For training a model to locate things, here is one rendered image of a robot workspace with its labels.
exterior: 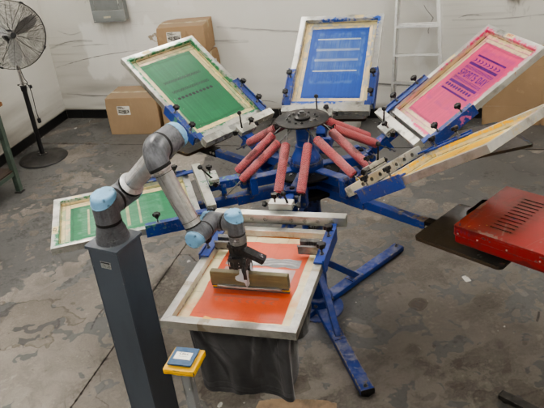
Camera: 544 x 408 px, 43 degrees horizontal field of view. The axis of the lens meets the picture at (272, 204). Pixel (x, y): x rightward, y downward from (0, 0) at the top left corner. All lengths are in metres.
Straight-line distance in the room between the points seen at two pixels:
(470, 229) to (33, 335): 2.95
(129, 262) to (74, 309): 1.86
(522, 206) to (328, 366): 1.48
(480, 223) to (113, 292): 1.67
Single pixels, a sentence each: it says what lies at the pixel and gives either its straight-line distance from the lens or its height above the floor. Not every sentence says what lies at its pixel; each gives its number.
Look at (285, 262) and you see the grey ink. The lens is 3.20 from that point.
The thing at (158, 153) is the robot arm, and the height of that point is 1.66.
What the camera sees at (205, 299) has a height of 0.95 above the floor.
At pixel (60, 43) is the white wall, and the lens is 8.37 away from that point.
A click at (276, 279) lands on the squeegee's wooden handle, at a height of 1.03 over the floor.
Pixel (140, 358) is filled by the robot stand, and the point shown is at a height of 0.60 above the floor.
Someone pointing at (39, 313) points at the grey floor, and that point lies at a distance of 5.04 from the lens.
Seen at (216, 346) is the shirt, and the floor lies 0.79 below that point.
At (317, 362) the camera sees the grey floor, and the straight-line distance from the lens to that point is 4.10.
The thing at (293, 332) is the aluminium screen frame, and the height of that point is 0.99.
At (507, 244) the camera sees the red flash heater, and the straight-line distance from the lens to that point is 3.05.
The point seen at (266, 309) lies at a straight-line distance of 2.93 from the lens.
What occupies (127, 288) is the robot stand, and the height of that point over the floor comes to 0.99.
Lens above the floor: 2.70
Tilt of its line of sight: 28 degrees down
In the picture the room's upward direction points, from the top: 7 degrees counter-clockwise
